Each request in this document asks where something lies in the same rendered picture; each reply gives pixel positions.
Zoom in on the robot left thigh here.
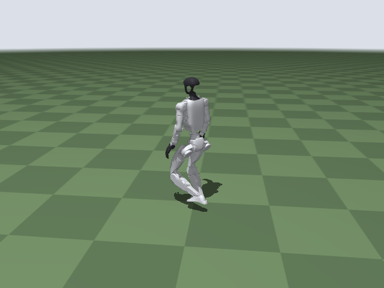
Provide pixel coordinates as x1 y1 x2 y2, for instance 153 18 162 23
170 144 193 178

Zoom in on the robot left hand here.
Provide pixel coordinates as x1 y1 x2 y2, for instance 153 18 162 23
166 144 175 158

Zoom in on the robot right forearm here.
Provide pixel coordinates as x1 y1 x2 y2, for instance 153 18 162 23
199 121 210 136

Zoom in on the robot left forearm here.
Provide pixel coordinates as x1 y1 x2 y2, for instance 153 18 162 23
170 124 180 147

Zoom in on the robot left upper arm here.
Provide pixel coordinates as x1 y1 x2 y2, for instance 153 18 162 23
175 101 187 132

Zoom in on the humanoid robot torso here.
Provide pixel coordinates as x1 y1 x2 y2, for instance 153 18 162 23
182 95 205 152

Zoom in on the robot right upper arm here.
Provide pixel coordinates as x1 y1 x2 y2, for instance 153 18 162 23
203 98 210 123

